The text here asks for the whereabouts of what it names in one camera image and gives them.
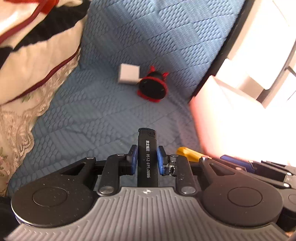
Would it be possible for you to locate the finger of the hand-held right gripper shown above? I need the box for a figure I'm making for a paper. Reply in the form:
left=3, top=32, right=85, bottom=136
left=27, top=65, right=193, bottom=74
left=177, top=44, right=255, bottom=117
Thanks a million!
left=220, top=155, right=294, bottom=188

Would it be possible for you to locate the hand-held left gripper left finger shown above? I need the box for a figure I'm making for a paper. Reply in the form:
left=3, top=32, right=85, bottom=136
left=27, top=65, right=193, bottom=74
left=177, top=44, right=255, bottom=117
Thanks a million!
left=59, top=145, right=139, bottom=196

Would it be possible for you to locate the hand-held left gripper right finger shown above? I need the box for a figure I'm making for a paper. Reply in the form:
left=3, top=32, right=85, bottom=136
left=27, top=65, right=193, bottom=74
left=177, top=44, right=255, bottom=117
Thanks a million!
left=157, top=146, right=232, bottom=195

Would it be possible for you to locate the black lighter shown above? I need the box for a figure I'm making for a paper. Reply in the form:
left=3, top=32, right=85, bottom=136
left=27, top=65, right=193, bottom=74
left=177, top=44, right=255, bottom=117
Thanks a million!
left=137, top=128, right=160, bottom=188

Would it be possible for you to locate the yellow screwdriver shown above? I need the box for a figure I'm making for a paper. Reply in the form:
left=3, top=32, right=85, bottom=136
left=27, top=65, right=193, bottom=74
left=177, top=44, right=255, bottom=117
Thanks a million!
left=176, top=147, right=205, bottom=163

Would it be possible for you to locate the pink cardboard box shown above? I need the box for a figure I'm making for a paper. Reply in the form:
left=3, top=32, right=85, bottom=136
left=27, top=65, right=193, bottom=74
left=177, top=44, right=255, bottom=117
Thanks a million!
left=189, top=75, right=296, bottom=167

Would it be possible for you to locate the black red round toy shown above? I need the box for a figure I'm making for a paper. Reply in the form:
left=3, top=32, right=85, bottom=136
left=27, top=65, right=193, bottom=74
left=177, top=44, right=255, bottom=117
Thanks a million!
left=136, top=65, right=170, bottom=103

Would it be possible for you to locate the small white square box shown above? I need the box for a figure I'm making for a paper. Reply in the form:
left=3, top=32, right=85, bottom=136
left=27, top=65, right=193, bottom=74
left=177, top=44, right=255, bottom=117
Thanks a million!
left=118, top=64, right=140, bottom=85

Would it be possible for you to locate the blue textured mat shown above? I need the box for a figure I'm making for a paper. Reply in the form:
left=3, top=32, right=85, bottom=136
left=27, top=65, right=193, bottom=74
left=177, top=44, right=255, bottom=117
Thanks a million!
left=7, top=0, right=245, bottom=197

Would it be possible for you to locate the black chair frame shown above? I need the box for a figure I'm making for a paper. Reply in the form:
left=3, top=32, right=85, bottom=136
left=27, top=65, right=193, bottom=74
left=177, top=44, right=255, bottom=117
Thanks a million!
left=190, top=0, right=253, bottom=100

